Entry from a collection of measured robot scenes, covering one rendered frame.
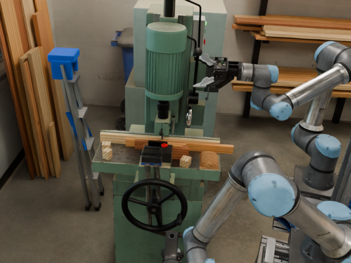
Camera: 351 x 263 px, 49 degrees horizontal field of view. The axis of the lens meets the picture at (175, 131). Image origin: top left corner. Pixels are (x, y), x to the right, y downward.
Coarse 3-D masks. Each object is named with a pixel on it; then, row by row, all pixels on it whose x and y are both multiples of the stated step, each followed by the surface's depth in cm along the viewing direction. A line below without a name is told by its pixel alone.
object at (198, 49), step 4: (196, 48) 157; (200, 48) 157; (196, 52) 157; (200, 52) 157; (196, 56) 160; (196, 60) 162; (196, 64) 165; (196, 68) 168; (196, 72) 170; (196, 76) 174; (196, 80) 177; (192, 92) 191; (196, 92) 192; (192, 96) 190; (196, 96) 190; (188, 100) 190; (192, 100) 190; (196, 100) 190
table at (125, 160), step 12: (120, 144) 192; (96, 156) 182; (120, 156) 183; (132, 156) 183; (192, 156) 186; (96, 168) 179; (108, 168) 179; (120, 168) 179; (132, 168) 178; (180, 168) 177; (192, 168) 177; (216, 180) 179
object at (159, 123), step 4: (156, 116) 184; (168, 116) 184; (156, 120) 180; (160, 120) 181; (164, 120) 181; (168, 120) 181; (156, 124) 179; (160, 124) 179; (164, 124) 179; (168, 124) 179; (156, 128) 180; (160, 128) 180; (164, 128) 180; (168, 128) 180; (156, 132) 181; (164, 132) 181; (168, 132) 181
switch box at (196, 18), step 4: (196, 16) 193; (204, 16) 194; (196, 20) 186; (204, 20) 186; (196, 24) 187; (204, 24) 187; (192, 28) 189; (196, 28) 188; (204, 28) 188; (192, 32) 189; (196, 32) 189; (204, 32) 190; (192, 36) 190; (196, 36) 190; (200, 36) 190; (192, 40) 191; (196, 40) 191; (200, 40) 191; (192, 44) 192; (200, 44) 192; (192, 48) 193
